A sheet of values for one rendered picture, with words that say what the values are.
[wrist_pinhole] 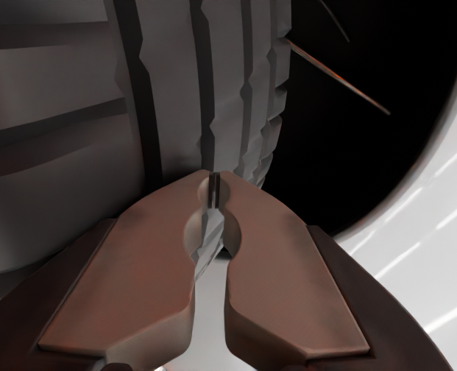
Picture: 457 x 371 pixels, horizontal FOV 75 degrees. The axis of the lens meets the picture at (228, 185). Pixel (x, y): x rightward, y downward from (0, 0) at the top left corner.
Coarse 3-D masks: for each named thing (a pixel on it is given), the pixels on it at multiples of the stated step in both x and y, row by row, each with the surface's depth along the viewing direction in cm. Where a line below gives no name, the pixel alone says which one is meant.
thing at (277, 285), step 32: (224, 192) 11; (256, 192) 10; (224, 224) 10; (256, 224) 9; (288, 224) 9; (256, 256) 8; (288, 256) 8; (320, 256) 8; (256, 288) 7; (288, 288) 7; (320, 288) 7; (224, 320) 8; (256, 320) 6; (288, 320) 6; (320, 320) 6; (352, 320) 6; (256, 352) 6; (288, 352) 6; (320, 352) 6; (352, 352) 6
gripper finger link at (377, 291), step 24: (336, 264) 8; (360, 264) 8; (360, 288) 7; (384, 288) 7; (360, 312) 6; (384, 312) 6; (408, 312) 6; (384, 336) 6; (408, 336) 6; (312, 360) 6; (336, 360) 6; (360, 360) 6; (384, 360) 6; (408, 360) 6; (432, 360) 6
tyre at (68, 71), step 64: (0, 0) 6; (64, 0) 7; (128, 0) 8; (192, 0) 12; (256, 0) 15; (0, 64) 6; (64, 64) 7; (128, 64) 9; (192, 64) 11; (256, 64) 17; (0, 128) 6; (64, 128) 8; (128, 128) 9; (192, 128) 12; (256, 128) 19; (0, 192) 6; (64, 192) 7; (128, 192) 10; (0, 256) 7; (192, 256) 19
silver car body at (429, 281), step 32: (448, 160) 34; (416, 192) 37; (448, 192) 35; (384, 224) 40; (416, 224) 38; (448, 224) 37; (352, 256) 45; (384, 256) 42; (416, 256) 40; (448, 256) 38; (224, 288) 62; (416, 288) 42; (448, 288) 40; (448, 320) 42; (192, 352) 80; (224, 352) 73; (448, 352) 44
